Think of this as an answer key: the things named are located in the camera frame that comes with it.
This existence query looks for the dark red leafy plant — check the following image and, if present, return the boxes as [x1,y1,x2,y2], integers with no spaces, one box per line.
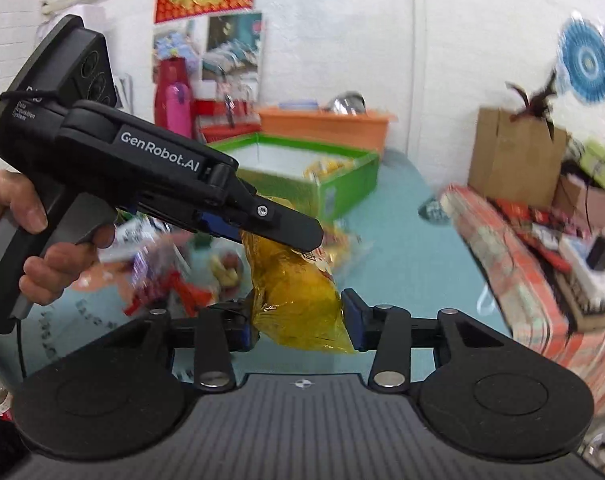
[505,67,560,141]

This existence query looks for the pink thermos bottle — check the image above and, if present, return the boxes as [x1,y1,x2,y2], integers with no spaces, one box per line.
[165,85,190,131]

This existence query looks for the red plaid cloth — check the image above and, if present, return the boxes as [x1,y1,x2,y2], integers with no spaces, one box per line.
[442,185,605,411]

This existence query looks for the steel bowl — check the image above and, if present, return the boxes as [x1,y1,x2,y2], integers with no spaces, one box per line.
[327,91,367,113]

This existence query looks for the glass jar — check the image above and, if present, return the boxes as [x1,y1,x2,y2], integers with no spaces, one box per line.
[217,80,256,126]

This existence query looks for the brown cardboard box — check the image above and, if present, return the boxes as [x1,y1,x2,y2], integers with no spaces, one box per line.
[468,106,568,209]

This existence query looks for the green cardboard box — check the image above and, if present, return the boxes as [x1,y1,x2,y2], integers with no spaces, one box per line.
[207,132,380,221]

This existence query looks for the small light green box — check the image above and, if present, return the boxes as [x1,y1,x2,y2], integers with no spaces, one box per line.
[579,140,605,193]

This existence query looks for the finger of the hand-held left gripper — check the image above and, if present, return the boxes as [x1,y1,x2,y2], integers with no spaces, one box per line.
[210,180,324,253]
[195,210,244,245]

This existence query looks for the red plastic pitcher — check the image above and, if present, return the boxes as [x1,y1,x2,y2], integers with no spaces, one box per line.
[155,57,193,126]

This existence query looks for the white power strip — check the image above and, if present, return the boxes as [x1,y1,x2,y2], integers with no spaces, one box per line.
[559,237,605,306]

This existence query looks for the red plastic basket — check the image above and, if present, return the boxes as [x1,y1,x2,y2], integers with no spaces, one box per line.
[200,122,260,143]

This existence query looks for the white framed board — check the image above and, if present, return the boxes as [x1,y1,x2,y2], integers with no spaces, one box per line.
[115,72,133,111]

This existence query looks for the bedding wall poster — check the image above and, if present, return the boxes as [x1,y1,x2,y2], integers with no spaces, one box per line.
[152,11,264,86]

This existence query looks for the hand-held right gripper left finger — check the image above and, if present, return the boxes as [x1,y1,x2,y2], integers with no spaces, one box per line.
[90,301,257,393]

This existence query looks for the yellow snack bag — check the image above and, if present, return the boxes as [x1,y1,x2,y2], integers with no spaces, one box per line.
[240,195,355,356]

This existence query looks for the pile of snack packets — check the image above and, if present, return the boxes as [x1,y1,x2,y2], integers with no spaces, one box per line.
[97,210,243,316]

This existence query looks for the person's left hand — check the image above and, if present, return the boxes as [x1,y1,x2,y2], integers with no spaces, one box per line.
[0,169,117,306]

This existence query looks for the teal printed tablecloth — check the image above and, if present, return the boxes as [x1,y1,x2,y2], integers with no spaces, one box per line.
[0,147,513,396]

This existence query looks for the orange plastic basin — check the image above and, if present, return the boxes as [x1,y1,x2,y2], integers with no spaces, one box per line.
[257,105,398,153]

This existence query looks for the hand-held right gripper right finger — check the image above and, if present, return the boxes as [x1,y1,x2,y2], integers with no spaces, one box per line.
[341,288,530,393]

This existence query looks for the large blue patterned plate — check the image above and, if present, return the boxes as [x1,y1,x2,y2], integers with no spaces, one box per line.
[557,16,605,103]

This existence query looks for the red and white gift box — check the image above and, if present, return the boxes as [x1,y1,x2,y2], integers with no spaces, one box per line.
[195,97,257,128]

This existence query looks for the black power adapter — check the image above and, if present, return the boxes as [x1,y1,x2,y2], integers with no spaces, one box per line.
[587,235,605,271]

